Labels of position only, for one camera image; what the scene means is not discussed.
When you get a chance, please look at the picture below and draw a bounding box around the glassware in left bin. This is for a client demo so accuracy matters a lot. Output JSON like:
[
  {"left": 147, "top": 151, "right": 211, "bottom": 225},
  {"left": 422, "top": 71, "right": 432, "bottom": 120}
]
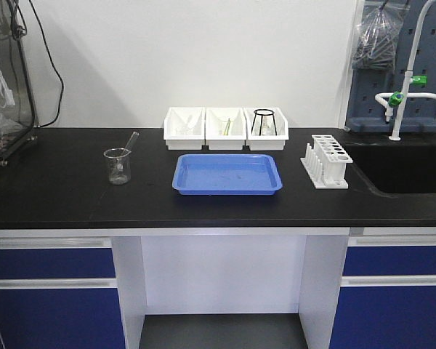
[{"left": 175, "top": 114, "right": 197, "bottom": 136}]

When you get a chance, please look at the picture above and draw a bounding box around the blue left upper drawer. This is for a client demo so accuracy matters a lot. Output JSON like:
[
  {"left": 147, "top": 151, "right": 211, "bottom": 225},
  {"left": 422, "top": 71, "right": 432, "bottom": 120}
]
[{"left": 0, "top": 238, "right": 116, "bottom": 279}]

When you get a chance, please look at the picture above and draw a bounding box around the black power cable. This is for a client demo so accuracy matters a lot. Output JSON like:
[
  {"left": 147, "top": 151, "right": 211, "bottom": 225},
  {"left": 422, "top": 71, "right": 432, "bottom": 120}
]
[{"left": 6, "top": 0, "right": 65, "bottom": 129}]

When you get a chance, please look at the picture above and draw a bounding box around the white gooseneck lab faucet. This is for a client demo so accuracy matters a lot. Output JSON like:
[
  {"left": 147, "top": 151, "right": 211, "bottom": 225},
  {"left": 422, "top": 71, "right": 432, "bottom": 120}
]
[{"left": 375, "top": 0, "right": 436, "bottom": 141}]

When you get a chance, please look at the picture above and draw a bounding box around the glass flask under tripod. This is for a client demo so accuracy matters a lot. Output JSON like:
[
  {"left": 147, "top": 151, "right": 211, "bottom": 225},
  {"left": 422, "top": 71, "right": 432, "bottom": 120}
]
[{"left": 259, "top": 119, "right": 274, "bottom": 136}]

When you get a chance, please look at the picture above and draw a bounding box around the white storage bin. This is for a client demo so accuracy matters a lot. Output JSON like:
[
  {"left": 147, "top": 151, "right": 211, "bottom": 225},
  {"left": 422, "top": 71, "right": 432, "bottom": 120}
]
[
  {"left": 205, "top": 107, "right": 247, "bottom": 151},
  {"left": 243, "top": 107, "right": 289, "bottom": 151},
  {"left": 163, "top": 107, "right": 206, "bottom": 151}
]

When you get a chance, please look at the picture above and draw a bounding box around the blue left lower cabinet door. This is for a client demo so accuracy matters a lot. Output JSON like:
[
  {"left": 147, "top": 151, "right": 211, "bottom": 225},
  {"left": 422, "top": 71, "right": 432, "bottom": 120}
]
[{"left": 0, "top": 278, "right": 127, "bottom": 348}]

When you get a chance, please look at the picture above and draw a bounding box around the black wire tripod stand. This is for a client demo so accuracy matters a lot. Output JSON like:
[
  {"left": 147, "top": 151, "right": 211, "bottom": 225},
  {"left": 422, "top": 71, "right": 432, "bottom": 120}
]
[{"left": 251, "top": 108, "right": 278, "bottom": 136}]

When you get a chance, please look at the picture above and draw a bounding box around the clear glass test tube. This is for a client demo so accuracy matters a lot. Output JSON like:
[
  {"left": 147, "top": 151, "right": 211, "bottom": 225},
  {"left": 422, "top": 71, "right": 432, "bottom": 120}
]
[{"left": 116, "top": 131, "right": 140, "bottom": 171}]

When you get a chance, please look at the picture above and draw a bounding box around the beaker with green yellow sticks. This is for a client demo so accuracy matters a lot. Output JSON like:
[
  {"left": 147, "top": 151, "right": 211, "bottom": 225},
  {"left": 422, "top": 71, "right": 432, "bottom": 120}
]
[{"left": 219, "top": 118, "right": 233, "bottom": 136}]

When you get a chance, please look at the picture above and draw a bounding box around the left white storage bin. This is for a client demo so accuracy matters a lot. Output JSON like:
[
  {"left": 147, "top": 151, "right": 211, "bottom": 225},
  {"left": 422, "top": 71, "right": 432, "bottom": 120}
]
[{"left": 163, "top": 107, "right": 206, "bottom": 151}]

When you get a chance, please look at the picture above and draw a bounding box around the blue cabinet door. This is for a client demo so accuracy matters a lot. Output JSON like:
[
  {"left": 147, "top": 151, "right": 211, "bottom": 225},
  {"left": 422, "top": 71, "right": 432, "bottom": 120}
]
[
  {"left": 329, "top": 275, "right": 436, "bottom": 348},
  {"left": 0, "top": 278, "right": 127, "bottom": 348}
]

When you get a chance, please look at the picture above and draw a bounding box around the black lab sink basin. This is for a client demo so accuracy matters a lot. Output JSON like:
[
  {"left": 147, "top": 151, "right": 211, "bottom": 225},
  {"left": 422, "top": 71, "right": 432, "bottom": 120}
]
[{"left": 347, "top": 145, "right": 436, "bottom": 194}]

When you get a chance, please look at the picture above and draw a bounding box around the grey pegboard drying rack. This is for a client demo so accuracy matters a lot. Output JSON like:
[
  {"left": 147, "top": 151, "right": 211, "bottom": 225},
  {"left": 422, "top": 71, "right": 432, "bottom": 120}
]
[{"left": 344, "top": 1, "right": 436, "bottom": 135}]

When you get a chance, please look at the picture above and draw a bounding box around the glass enclosure with black frame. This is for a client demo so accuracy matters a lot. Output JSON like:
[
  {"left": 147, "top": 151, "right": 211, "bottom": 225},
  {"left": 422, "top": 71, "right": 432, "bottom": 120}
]
[{"left": 0, "top": 1, "right": 38, "bottom": 167}]

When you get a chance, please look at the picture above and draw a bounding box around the middle white storage bin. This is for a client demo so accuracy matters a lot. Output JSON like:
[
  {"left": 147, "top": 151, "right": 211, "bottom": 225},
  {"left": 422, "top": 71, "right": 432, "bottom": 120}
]
[{"left": 205, "top": 107, "right": 247, "bottom": 151}]

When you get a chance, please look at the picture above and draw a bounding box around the blue drawer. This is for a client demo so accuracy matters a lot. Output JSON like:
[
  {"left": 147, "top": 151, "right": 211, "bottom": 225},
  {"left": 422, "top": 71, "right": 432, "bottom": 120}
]
[
  {"left": 343, "top": 236, "right": 436, "bottom": 276},
  {"left": 0, "top": 238, "right": 116, "bottom": 279}
]

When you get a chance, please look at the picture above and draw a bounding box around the clear plastic bag of pegs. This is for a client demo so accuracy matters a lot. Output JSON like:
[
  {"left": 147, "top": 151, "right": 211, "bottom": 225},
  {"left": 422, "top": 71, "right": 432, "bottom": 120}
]
[{"left": 351, "top": 1, "right": 410, "bottom": 71}]

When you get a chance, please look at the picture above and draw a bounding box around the blue right upper drawer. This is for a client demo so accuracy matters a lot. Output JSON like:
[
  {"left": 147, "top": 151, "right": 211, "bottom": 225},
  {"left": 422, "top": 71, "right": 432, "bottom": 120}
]
[{"left": 343, "top": 236, "right": 436, "bottom": 276}]

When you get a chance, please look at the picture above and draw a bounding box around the blue plastic tray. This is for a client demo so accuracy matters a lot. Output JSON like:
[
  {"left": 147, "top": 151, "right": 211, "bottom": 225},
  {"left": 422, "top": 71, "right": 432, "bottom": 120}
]
[{"left": 172, "top": 153, "right": 283, "bottom": 196}]

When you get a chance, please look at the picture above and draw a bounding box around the white test tube rack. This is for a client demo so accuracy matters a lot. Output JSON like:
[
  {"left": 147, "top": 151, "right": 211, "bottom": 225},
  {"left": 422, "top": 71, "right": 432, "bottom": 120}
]
[{"left": 300, "top": 135, "right": 353, "bottom": 189}]

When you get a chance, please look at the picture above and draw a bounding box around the clear glass beaker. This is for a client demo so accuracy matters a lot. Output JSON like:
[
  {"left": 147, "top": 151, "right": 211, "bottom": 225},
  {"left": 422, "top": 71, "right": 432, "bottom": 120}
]
[{"left": 103, "top": 148, "right": 131, "bottom": 185}]

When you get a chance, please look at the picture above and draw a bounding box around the blue right lower cabinet door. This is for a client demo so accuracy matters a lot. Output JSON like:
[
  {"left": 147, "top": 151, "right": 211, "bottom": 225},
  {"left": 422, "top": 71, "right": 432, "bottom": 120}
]
[{"left": 329, "top": 275, "right": 436, "bottom": 348}]

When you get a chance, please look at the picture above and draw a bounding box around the right white storage bin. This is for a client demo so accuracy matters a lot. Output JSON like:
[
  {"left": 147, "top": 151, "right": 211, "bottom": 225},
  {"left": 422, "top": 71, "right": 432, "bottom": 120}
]
[{"left": 243, "top": 107, "right": 289, "bottom": 151}]

